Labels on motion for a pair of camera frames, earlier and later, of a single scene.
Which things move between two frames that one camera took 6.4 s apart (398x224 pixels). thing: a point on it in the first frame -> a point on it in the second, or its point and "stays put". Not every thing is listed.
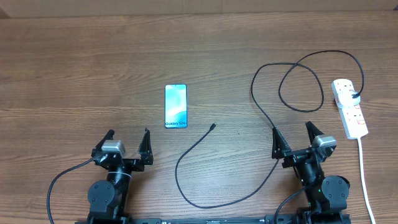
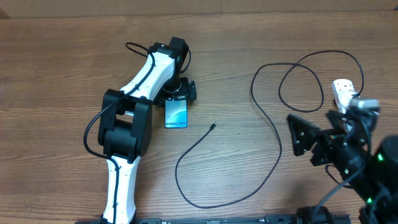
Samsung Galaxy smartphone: [176, 106] stays put
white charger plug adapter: [345, 99] stays put
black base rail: [217, 220] stays put
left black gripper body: [134, 164] -> [178, 87]
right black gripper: [279, 150] -> [302, 133]
